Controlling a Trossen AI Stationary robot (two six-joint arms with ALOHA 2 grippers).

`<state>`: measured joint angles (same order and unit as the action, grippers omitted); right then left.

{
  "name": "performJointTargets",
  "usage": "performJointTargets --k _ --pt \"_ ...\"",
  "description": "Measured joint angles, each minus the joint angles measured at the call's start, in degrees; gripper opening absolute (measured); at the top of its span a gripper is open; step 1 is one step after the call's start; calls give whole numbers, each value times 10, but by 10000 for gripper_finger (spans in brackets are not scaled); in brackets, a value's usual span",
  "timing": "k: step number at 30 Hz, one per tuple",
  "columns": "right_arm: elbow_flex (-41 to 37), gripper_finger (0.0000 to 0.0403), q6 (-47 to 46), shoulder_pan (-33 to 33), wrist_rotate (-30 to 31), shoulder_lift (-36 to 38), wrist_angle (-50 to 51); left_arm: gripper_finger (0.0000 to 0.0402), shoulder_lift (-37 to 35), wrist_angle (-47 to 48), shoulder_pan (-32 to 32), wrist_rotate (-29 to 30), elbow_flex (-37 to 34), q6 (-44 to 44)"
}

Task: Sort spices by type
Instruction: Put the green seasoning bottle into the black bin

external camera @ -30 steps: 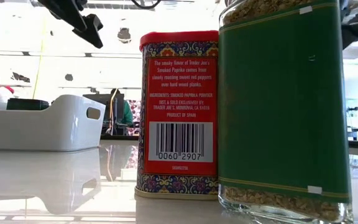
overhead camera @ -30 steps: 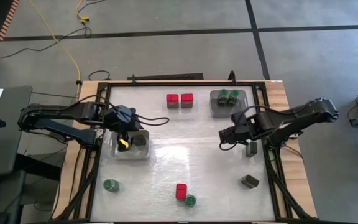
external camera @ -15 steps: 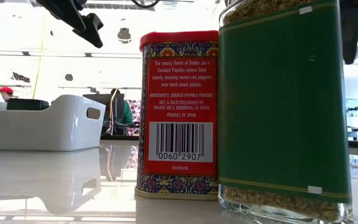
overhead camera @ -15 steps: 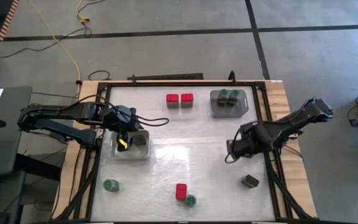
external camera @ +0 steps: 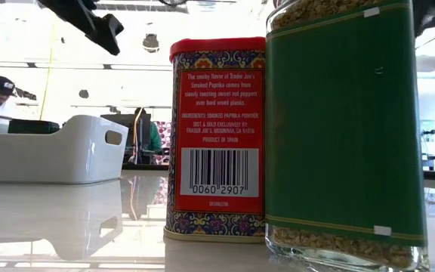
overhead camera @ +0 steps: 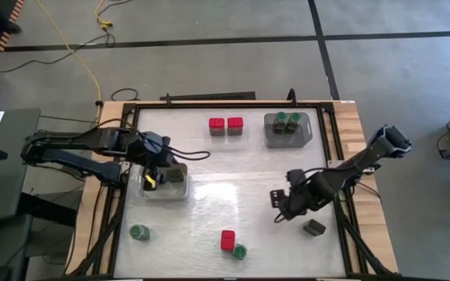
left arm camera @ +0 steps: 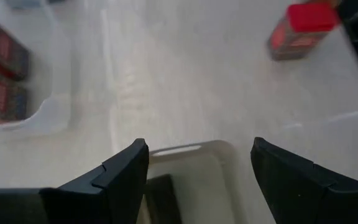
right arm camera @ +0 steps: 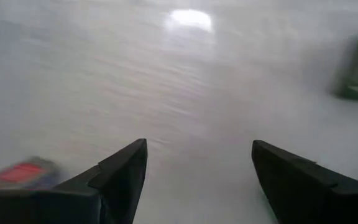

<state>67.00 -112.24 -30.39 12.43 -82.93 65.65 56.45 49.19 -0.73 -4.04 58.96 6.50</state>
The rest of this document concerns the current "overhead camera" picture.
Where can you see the grey side desk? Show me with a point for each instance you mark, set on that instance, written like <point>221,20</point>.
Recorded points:
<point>14,175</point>

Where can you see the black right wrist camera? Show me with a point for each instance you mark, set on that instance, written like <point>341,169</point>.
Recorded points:
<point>278,198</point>

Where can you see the black desk support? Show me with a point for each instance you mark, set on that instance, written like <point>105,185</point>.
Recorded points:
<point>49,210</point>

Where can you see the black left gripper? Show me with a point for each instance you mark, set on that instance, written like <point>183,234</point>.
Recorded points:
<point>151,150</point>

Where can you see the black mat with orange stripes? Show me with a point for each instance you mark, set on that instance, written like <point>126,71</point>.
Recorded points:
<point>10,39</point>

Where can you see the green-lidded glass spice jar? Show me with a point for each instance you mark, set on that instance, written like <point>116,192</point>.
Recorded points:
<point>294,118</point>
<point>137,232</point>
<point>281,117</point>
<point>239,251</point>

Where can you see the black square spice tin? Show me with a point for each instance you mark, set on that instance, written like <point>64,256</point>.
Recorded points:
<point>314,227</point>
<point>176,175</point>

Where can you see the black clamp post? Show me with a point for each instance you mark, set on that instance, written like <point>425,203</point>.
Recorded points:
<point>292,97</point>
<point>167,99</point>

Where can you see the black flat bar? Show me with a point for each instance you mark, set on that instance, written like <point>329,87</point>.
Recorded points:
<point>209,96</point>

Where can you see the black aluminium table frame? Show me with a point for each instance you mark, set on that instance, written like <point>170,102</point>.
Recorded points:
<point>229,105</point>

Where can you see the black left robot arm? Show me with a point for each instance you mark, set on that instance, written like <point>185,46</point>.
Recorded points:
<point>72,142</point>

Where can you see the white plastic bin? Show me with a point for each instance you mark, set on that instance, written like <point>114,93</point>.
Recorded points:
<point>178,193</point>

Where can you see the grey translucent plastic bin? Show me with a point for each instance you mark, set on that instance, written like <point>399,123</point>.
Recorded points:
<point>287,140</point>

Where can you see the left wrist camera yellow label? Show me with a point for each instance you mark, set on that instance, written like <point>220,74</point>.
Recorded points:
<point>151,182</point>

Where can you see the dark grey desk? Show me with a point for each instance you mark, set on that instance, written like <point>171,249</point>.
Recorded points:
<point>10,242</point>

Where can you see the red-lidded smoked paprika tin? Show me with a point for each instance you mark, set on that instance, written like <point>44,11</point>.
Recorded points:
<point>216,123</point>
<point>235,123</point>
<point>227,239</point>

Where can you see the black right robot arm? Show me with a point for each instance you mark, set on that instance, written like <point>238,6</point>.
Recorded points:
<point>365,160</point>

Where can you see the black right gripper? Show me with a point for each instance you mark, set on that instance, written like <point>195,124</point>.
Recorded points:
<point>299,201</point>

